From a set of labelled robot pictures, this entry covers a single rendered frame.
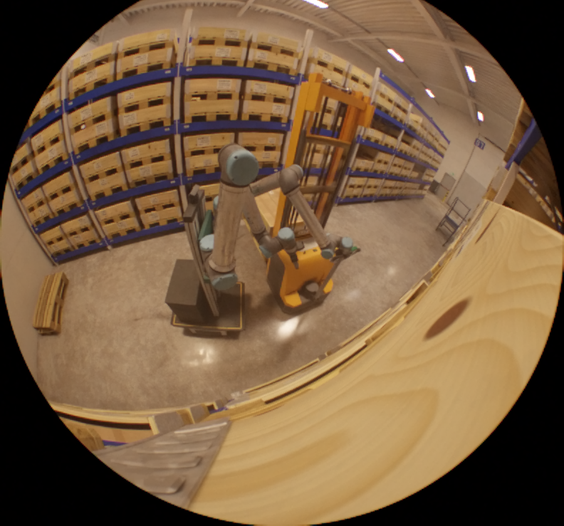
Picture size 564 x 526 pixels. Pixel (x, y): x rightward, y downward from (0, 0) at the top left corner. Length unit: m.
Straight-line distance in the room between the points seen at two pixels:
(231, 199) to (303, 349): 2.21
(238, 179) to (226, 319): 1.84
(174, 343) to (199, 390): 0.70
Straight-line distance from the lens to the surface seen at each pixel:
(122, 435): 0.82
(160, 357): 2.69
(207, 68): 3.00
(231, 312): 2.27
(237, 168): 0.61
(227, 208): 0.70
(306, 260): 2.13
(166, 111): 2.95
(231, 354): 2.45
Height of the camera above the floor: 2.40
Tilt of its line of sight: 44 degrees down
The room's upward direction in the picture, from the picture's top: 13 degrees clockwise
